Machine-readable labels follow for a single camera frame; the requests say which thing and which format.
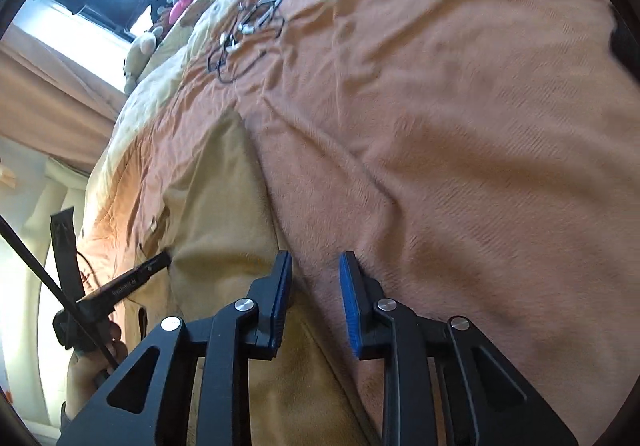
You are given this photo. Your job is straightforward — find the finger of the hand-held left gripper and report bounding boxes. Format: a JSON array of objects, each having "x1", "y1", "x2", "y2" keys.
[
  {"x1": 49, "y1": 207, "x2": 85, "y2": 301},
  {"x1": 75, "y1": 252, "x2": 172, "y2": 313}
]

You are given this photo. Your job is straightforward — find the tan printed t-shirt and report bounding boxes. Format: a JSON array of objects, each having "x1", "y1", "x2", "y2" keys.
[{"x1": 132, "y1": 106, "x2": 376, "y2": 446}]

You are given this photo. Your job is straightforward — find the black folded clothes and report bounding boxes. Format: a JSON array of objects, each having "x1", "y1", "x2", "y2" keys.
[{"x1": 609, "y1": 3, "x2": 638, "y2": 72}]

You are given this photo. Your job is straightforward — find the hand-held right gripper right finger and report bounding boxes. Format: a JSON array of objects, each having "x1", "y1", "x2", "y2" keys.
[{"x1": 339, "y1": 251, "x2": 581, "y2": 446}]

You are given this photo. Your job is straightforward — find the pink curtain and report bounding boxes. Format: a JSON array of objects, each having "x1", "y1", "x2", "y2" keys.
[{"x1": 0, "y1": 43, "x2": 128, "y2": 173}]

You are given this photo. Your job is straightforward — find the tangled black cables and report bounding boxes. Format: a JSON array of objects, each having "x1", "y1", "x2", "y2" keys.
[{"x1": 207, "y1": 0, "x2": 286, "y2": 84}]

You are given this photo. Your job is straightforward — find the person's left hand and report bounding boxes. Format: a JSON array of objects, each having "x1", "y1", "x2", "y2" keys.
[{"x1": 65, "y1": 321, "x2": 131, "y2": 422}]

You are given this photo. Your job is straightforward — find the white plush toy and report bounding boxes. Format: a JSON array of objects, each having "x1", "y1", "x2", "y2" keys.
[{"x1": 122, "y1": 26, "x2": 166, "y2": 94}]

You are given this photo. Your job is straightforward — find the orange blanket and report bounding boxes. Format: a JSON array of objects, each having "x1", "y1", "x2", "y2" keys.
[{"x1": 80, "y1": 0, "x2": 640, "y2": 446}]

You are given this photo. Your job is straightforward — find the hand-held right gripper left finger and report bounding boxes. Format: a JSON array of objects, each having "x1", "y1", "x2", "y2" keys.
[{"x1": 57, "y1": 251, "x2": 294, "y2": 446}]

